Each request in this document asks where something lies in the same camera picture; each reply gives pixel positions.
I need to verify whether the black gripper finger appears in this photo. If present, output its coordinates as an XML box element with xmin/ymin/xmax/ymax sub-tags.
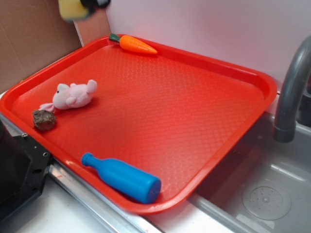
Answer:
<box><xmin>80</xmin><ymin>0</ymin><xmax>111</xmax><ymax>10</ymax></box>

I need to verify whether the yellow sponge with green pad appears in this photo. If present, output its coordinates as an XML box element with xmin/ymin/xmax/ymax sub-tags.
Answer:
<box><xmin>58</xmin><ymin>0</ymin><xmax>89</xmax><ymax>21</ymax></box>

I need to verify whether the orange toy carrot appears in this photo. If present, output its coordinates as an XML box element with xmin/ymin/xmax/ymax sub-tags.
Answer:
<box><xmin>108</xmin><ymin>33</ymin><xmax>158</xmax><ymax>54</ymax></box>

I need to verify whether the brown cardboard panel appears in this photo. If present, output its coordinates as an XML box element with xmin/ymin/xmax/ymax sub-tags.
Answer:
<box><xmin>0</xmin><ymin>0</ymin><xmax>81</xmax><ymax>92</ymax></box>

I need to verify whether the pink plush pig toy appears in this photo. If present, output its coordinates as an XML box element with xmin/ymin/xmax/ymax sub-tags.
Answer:
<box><xmin>39</xmin><ymin>80</ymin><xmax>98</xmax><ymax>113</ymax></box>

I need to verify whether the brown rock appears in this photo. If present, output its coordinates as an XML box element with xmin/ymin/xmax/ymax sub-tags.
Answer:
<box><xmin>32</xmin><ymin>110</ymin><xmax>57</xmax><ymax>132</ymax></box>

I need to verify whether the red plastic tray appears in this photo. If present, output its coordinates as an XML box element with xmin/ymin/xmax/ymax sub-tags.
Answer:
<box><xmin>0</xmin><ymin>37</ymin><xmax>277</xmax><ymax>215</ymax></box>

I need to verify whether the blue plastic bottle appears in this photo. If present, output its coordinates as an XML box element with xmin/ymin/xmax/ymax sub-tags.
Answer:
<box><xmin>81</xmin><ymin>153</ymin><xmax>162</xmax><ymax>204</ymax></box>

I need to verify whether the grey toy faucet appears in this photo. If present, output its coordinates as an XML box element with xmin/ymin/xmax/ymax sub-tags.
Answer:
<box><xmin>273</xmin><ymin>36</ymin><xmax>311</xmax><ymax>143</ymax></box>

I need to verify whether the grey plastic sink basin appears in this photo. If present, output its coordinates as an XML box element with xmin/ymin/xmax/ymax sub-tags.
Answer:
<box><xmin>190</xmin><ymin>114</ymin><xmax>311</xmax><ymax>233</ymax></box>

